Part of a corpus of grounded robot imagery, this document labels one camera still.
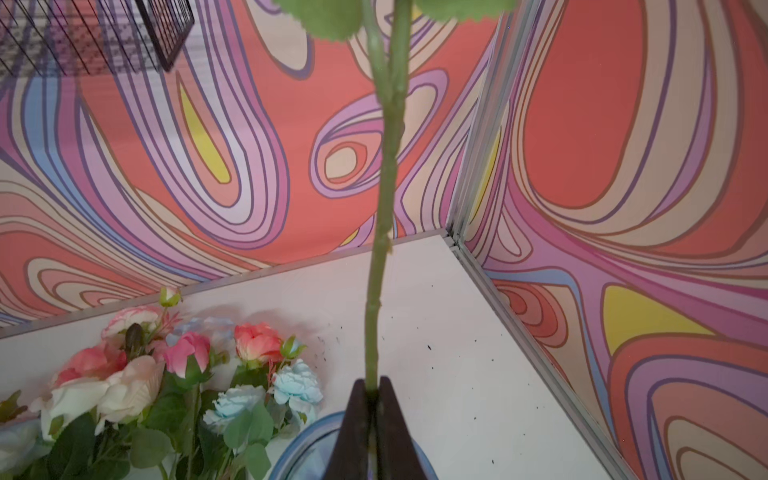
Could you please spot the purple blue glass vase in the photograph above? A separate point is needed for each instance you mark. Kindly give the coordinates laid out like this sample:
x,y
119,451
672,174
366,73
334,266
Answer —
x,y
310,453

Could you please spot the pale pink rose bunch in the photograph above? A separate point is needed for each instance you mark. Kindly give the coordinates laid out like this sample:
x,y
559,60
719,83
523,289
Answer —
x,y
131,333

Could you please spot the black wire basket back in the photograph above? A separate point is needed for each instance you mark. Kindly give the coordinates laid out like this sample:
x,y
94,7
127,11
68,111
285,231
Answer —
x,y
60,38

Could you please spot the red pink rose stem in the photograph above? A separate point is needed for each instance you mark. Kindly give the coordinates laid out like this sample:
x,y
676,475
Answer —
x,y
202,364

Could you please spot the light blue flower stem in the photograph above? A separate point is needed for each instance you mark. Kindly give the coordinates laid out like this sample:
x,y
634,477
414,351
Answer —
x,y
262,404

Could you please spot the white cream rose stem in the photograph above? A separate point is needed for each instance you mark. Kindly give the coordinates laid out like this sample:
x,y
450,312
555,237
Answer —
x,y
102,428

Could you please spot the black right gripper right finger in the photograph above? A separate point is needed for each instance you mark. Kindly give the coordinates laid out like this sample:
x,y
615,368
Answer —
x,y
396,455

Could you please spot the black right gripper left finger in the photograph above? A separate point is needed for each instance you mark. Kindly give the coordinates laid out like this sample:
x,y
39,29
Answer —
x,y
351,454

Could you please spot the light pink rose stem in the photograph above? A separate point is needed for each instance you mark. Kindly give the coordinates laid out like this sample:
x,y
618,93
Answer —
x,y
389,63

